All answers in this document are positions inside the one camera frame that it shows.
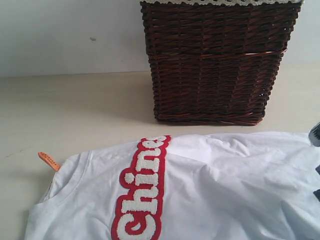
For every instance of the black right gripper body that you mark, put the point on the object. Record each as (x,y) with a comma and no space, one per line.
(314,135)

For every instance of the white t-shirt red lettering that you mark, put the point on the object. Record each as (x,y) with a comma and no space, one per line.
(258,186)

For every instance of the dark brown wicker basket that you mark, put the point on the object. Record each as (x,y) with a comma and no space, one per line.
(215,64)

